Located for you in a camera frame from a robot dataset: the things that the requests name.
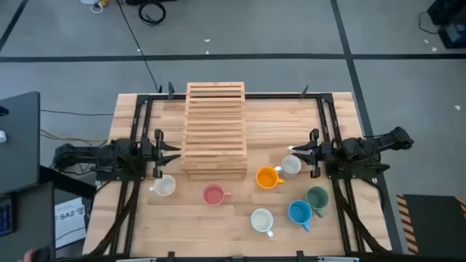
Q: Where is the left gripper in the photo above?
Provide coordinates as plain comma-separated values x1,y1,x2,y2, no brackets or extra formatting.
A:
141,129,182,179

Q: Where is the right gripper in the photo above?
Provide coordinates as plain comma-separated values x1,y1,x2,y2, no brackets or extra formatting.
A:
290,127,338,179

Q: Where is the white mug pink pattern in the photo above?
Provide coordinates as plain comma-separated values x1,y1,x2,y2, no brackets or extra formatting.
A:
275,154,302,175

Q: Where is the white mug grey diamond pattern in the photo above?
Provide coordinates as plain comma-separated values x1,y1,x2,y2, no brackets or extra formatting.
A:
149,174,177,197

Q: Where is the orange mug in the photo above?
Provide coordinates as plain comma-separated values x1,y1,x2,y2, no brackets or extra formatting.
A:
256,166,285,190

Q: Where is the green mug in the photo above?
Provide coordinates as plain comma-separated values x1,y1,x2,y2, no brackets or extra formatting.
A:
304,186,330,218

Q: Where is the pink faceted mug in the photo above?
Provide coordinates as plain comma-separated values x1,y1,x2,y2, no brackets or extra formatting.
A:
202,183,232,207

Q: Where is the wooden slatted mug rack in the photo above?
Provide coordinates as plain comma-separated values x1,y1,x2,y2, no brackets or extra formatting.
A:
181,82,248,181

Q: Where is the white mug blue floral pattern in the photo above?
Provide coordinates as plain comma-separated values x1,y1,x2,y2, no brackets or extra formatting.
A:
250,207,275,239

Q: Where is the black desk support beam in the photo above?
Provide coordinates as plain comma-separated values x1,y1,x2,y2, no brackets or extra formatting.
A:
39,165,98,200

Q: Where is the white box SA2 print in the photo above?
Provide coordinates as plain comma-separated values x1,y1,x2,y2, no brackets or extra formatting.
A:
54,196,88,250

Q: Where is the grey computer desk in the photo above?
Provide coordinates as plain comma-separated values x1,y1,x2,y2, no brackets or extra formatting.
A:
0,181,56,262

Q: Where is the black yellow striped mat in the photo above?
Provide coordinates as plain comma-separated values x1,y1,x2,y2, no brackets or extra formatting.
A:
395,194,466,255

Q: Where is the grey desk panel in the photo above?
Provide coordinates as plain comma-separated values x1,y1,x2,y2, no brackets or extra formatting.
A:
0,90,41,196

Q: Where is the black keyboard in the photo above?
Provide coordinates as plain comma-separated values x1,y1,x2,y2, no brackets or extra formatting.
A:
0,195,16,237

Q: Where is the black equipment case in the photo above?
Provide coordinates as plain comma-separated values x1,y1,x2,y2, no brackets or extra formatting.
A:
438,21,466,50

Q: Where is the black bag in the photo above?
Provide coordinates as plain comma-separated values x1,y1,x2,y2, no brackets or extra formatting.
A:
427,0,466,25

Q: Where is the black aluminium table frame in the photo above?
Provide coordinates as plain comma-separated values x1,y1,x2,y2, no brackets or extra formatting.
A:
89,92,392,258

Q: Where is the yellow cable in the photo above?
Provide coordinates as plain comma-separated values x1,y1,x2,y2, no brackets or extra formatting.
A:
39,129,108,143

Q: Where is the thin black cable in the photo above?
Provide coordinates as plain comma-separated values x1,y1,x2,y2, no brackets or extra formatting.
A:
417,9,441,36
39,108,114,116

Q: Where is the long black floor cable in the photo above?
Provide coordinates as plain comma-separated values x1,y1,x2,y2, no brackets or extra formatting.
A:
116,0,164,94

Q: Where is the black coiled cable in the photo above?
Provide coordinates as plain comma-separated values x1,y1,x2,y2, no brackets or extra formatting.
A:
138,1,167,26

